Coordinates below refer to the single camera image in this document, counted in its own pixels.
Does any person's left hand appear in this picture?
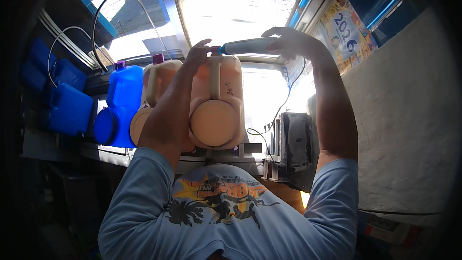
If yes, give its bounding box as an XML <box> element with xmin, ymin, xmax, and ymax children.
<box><xmin>183</xmin><ymin>39</ymin><xmax>213</xmax><ymax>77</ymax></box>

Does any person's right hand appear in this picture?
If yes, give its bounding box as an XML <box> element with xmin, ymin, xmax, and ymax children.
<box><xmin>261</xmin><ymin>26</ymin><xmax>319</xmax><ymax>62</ymax></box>

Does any grey heat tool blue tip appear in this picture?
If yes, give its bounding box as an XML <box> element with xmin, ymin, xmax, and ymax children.
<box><xmin>218</xmin><ymin>37</ymin><xmax>279</xmax><ymax>57</ymax></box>

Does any beige water jug with handwriting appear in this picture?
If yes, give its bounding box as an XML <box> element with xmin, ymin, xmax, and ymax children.
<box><xmin>188</xmin><ymin>53</ymin><xmax>245</xmax><ymax>151</ymax></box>

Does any white printed paper sheet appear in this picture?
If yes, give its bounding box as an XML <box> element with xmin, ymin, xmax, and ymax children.
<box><xmin>281</xmin><ymin>57</ymin><xmax>308</xmax><ymax>92</ymax></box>

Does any plain beige water jug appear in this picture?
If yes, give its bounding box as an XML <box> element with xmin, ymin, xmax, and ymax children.
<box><xmin>129</xmin><ymin>59</ymin><xmax>183</xmax><ymax>147</ymax></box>

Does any blue translucent water jug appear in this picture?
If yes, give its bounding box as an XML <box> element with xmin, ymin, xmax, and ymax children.
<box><xmin>93</xmin><ymin>65</ymin><xmax>144</xmax><ymax>149</ymax></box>

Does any grey metal machine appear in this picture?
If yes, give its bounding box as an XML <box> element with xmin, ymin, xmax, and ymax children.
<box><xmin>279</xmin><ymin>112</ymin><xmax>313</xmax><ymax>173</ymax></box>

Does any blue plastic jerry can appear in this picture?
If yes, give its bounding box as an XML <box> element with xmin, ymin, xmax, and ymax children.
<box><xmin>52</xmin><ymin>58</ymin><xmax>87</xmax><ymax>91</ymax></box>
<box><xmin>46</xmin><ymin>83</ymin><xmax>95</xmax><ymax>137</ymax></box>
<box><xmin>21</xmin><ymin>37</ymin><xmax>57</xmax><ymax>93</ymax></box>

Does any person's body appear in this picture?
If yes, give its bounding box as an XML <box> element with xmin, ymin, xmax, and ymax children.
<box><xmin>97</xmin><ymin>147</ymin><xmax>360</xmax><ymax>260</ymax></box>

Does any metal window frame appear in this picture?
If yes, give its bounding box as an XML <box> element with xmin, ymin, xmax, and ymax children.
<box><xmin>157</xmin><ymin>0</ymin><xmax>334</xmax><ymax>66</ymax></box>

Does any black power cable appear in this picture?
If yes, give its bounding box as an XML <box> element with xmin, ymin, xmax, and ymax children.
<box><xmin>246</xmin><ymin>56</ymin><xmax>307</xmax><ymax>165</ymax></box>

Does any colourful wall calendar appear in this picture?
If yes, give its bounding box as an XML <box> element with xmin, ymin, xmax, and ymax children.
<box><xmin>319</xmin><ymin>0</ymin><xmax>378</xmax><ymax>77</ymax></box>

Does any long clear hose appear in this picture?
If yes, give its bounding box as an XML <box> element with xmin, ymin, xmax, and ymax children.
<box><xmin>92</xmin><ymin>0</ymin><xmax>173</xmax><ymax>73</ymax></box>

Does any short clear hose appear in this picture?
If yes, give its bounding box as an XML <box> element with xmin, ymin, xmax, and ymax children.
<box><xmin>47</xmin><ymin>26</ymin><xmax>115</xmax><ymax>88</ymax></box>

